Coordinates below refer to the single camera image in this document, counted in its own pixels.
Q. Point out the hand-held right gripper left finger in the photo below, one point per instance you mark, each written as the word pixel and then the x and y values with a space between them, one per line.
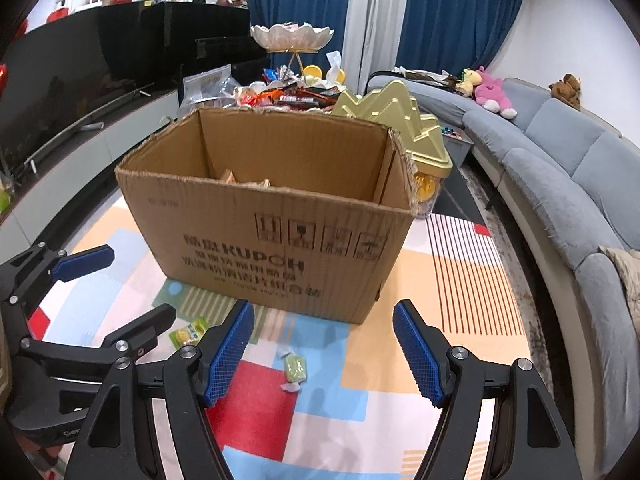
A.
pixel 230 350

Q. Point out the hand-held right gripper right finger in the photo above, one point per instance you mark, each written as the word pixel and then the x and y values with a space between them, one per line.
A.
pixel 417 355

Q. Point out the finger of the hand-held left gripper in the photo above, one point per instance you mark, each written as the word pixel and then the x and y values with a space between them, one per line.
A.
pixel 145 327
pixel 82 262

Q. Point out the green yellow candy packet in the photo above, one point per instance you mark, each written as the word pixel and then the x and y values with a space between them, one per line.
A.
pixel 189 331

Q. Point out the light green candy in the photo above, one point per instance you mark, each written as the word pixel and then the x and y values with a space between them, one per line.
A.
pixel 295 369

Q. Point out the brown cardboard box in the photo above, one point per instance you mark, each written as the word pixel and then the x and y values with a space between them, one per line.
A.
pixel 260 240

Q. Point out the gold orange snack bag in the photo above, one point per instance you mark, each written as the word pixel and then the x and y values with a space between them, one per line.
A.
pixel 245 179

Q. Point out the grey television cabinet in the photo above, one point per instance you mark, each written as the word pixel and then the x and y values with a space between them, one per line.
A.
pixel 75 160

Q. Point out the colourful patchwork table mat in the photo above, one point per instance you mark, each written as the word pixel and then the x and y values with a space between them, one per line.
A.
pixel 325 400

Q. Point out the grey patterned rug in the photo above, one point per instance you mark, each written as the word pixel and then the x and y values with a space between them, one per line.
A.
pixel 510 285

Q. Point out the grey remote control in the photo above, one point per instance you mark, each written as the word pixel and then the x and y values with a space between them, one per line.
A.
pixel 91 126

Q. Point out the large black television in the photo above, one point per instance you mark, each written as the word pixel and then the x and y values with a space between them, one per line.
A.
pixel 65 75

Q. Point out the red foil balloons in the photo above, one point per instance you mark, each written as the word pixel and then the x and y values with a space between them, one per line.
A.
pixel 3 76

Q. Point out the grey storage bin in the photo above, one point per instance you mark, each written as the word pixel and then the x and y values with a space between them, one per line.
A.
pixel 457 146

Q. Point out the clear plastic bag of nuts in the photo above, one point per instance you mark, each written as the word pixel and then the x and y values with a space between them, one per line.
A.
pixel 207 87

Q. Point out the beige quilted jacket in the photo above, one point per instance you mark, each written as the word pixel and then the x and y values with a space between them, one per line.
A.
pixel 625 280

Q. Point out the grey sectional sofa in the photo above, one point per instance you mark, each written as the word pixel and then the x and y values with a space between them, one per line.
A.
pixel 550 160

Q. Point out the gold mountain-shaped tin box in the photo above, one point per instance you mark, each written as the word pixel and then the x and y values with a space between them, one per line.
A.
pixel 400 115

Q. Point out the red box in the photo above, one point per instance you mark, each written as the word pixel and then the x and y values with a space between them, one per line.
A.
pixel 61 14

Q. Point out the black upright piano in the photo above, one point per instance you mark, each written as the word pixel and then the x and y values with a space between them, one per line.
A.
pixel 210 35

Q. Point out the pile of assorted snack packets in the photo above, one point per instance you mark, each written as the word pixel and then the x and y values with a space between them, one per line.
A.
pixel 295 96

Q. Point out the pink plush toy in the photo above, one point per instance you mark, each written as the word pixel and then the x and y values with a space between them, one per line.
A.
pixel 492 92

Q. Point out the yellow plush toy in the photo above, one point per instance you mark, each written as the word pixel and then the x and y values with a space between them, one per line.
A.
pixel 469 82

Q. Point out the white plastic bag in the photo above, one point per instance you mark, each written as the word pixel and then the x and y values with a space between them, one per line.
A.
pixel 331 67

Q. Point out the stack of books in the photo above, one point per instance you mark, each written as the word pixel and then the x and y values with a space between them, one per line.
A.
pixel 232 1

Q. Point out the brown plush toy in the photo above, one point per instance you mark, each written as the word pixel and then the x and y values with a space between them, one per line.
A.
pixel 566 91

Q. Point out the white lotus tiered snack stand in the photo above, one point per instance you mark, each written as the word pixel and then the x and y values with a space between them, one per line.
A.
pixel 292 35

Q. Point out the blue curtain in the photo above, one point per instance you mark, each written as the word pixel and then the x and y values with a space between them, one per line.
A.
pixel 300 0
pixel 460 10

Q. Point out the white sheer curtain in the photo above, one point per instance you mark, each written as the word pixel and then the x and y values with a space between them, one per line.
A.
pixel 382 15

